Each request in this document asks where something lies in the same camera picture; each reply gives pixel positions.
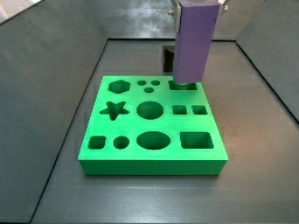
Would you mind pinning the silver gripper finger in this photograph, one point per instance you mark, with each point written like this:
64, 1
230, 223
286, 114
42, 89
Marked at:
223, 4
175, 11

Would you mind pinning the green shape sorter board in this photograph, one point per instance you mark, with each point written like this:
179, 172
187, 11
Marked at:
151, 128

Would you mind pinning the purple arch block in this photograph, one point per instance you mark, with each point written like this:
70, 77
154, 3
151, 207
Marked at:
192, 40

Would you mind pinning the black curved holder bracket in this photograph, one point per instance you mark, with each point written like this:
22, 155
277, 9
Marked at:
167, 58

